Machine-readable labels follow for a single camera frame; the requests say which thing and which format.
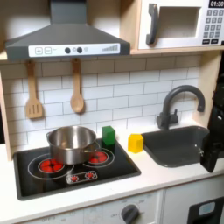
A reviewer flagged steel pot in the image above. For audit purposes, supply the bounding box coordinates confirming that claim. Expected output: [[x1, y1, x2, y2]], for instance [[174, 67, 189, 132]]
[[45, 125, 102, 165]]

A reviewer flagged yellow toy block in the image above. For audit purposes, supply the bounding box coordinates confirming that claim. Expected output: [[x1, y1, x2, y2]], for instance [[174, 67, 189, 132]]
[[127, 133, 144, 154]]

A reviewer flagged dark grey sink basin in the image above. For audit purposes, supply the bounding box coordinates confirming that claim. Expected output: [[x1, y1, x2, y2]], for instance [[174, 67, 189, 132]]
[[141, 125, 224, 169]]

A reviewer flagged dark grey tap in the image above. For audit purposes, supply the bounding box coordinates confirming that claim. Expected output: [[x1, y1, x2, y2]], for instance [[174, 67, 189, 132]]
[[156, 84, 207, 130]]

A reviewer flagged wooden slotted spatula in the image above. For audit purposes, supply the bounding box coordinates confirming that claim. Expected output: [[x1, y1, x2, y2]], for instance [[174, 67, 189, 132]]
[[24, 59, 45, 120]]

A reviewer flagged black toy stove top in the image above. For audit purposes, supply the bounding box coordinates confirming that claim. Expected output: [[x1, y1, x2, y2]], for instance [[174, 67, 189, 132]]
[[12, 137, 142, 201]]

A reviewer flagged grey oven knob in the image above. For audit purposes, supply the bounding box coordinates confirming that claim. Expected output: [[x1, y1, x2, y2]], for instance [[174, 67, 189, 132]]
[[121, 204, 140, 224]]

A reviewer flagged grey range hood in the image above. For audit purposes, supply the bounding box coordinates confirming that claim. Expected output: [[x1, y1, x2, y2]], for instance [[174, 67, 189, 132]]
[[4, 0, 131, 61]]

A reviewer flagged white toy microwave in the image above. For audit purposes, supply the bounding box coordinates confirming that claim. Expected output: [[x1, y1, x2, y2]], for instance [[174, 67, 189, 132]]
[[137, 0, 224, 51]]

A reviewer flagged green toy block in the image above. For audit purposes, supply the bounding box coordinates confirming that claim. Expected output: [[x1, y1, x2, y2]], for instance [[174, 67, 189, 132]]
[[101, 125, 116, 147]]

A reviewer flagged wooden spoon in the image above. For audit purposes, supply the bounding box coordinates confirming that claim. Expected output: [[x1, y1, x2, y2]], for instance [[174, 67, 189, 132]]
[[69, 58, 86, 114]]

